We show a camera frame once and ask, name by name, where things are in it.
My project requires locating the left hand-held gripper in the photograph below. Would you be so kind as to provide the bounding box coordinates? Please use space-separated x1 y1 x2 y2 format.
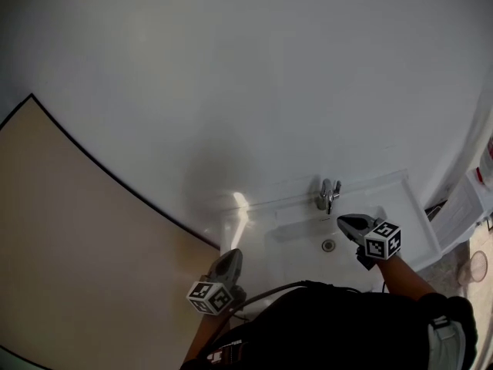
186 248 247 316

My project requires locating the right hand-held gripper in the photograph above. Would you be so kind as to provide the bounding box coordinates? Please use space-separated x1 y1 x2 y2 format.
337 213 402 271

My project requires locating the person's left forearm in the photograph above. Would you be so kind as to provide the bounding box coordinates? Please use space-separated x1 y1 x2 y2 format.
179 309 233 366

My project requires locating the person's right forearm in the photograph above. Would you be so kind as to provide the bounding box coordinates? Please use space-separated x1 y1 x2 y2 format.
374 257 439 304

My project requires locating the chrome faucet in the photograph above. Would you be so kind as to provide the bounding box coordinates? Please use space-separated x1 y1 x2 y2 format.
317 177 343 216

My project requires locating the white vanity cabinet with sink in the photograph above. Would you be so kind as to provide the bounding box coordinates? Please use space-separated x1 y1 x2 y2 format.
220 169 443 298

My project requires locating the red black chest box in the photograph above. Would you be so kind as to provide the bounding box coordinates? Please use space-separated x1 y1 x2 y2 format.
206 339 248 366

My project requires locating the white water dispenser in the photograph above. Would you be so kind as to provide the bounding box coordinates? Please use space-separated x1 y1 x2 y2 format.
423 170 488 260

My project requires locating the pink mesh wastebasket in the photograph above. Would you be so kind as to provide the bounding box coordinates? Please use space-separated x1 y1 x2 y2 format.
457 250 490 286

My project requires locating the clear water jug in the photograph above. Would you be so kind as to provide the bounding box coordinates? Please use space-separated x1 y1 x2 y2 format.
475 127 493 187

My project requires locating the large beige panel board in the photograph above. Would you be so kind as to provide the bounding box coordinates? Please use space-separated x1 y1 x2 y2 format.
0 92 221 370

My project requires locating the person wearing head camera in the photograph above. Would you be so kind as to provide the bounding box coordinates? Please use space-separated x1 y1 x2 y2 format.
179 281 481 370

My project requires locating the grey shoulder strap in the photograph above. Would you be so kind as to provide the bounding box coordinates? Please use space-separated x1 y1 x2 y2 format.
427 314 468 370

